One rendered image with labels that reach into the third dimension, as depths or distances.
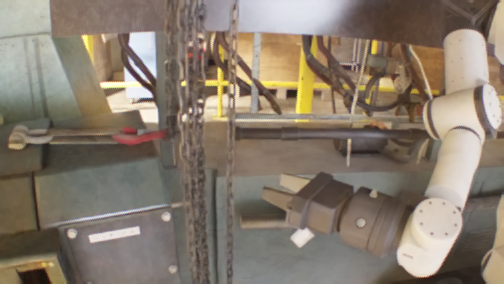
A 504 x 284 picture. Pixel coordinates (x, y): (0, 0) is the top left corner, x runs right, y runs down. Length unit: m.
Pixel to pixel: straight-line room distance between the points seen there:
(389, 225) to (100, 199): 0.47
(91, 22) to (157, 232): 0.65
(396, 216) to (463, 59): 0.36
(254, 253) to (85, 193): 0.79
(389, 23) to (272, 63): 2.87
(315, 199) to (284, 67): 3.47
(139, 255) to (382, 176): 0.86
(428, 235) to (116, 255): 0.53
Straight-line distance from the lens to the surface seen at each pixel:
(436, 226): 0.44
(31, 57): 1.21
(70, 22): 1.08
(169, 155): 1.11
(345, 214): 0.48
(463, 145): 0.58
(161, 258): 0.70
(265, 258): 1.31
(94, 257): 0.67
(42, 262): 0.58
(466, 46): 0.72
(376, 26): 1.10
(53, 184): 0.65
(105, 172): 0.64
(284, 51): 3.88
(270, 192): 0.52
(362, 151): 1.31
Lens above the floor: 1.13
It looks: 24 degrees down
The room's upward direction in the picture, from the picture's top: 3 degrees clockwise
